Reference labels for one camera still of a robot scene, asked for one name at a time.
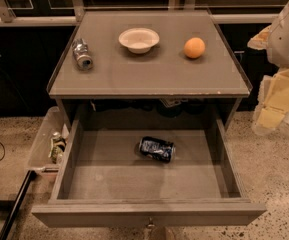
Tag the white paper bowl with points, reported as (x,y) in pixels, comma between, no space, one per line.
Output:
(139,40)

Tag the green crushed can in bin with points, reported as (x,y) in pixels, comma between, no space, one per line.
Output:
(57,147)

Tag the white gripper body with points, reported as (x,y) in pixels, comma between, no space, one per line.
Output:
(286,42)

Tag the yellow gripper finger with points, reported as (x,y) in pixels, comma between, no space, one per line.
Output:
(265,121)
(260,40)

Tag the crushed silver can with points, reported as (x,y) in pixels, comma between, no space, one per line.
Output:
(81,55)

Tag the blue pepsi can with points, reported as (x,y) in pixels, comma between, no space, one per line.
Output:
(157,149)

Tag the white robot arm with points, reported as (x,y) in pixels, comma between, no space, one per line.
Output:
(277,52)

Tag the clear plastic bin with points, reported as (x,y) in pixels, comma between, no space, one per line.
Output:
(39,160)

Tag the metal drawer handle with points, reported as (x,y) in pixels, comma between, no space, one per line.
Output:
(150,224)

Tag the black floor rail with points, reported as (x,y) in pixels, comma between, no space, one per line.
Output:
(16,204)

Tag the open grey top drawer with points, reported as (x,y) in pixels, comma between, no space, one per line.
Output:
(105,181)

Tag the orange fruit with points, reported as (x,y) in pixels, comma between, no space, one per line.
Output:
(194,48)

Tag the grey cabinet counter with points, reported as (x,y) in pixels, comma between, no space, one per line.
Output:
(164,72)

